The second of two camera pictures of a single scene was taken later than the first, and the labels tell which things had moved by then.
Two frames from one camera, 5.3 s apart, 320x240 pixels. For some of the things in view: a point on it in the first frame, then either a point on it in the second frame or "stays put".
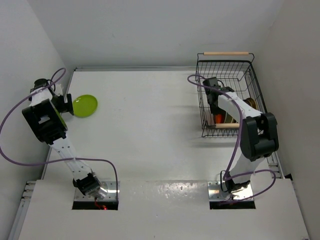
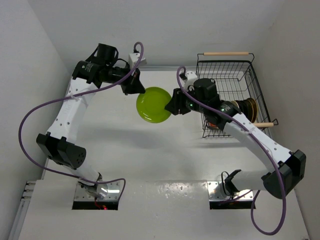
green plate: (84, 105) -> (150, 105)
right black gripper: (215, 111) -> (176, 105)
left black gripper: (65, 107) -> (132, 85)
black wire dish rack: (236, 70) stays put
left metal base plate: (111, 195) stays put
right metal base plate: (216, 193) stays put
